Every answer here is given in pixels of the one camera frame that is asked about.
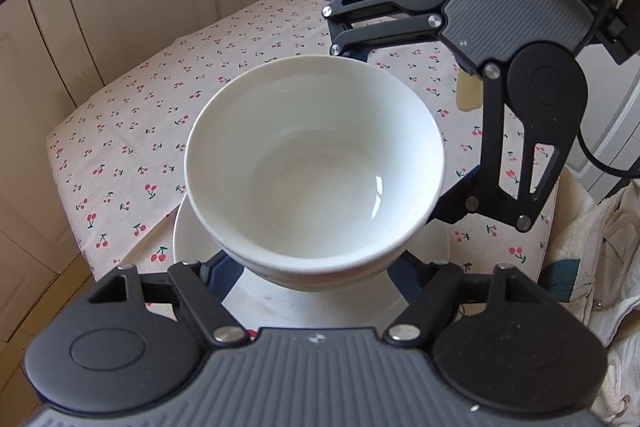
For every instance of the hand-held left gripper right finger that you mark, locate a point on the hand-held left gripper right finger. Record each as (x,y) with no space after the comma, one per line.
(402,282)

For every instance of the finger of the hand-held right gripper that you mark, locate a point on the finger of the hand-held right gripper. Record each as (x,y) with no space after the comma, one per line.
(492,187)
(380,32)

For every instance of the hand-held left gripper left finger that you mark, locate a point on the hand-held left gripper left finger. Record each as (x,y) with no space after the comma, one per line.
(222,279)

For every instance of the small white fruit-print plate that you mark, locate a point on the small white fruit-print plate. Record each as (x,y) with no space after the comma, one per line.
(280,309)

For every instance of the large white floral bowl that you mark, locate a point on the large white floral bowl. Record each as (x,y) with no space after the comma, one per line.
(310,281)

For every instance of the white pink-blossom bowl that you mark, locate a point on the white pink-blossom bowl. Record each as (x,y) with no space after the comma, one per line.
(300,132)

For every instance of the white fleece garment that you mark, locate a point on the white fleece garment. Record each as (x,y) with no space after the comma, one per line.
(615,257)

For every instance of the cherry print tablecloth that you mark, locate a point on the cherry print tablecloth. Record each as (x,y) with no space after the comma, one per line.
(125,147)

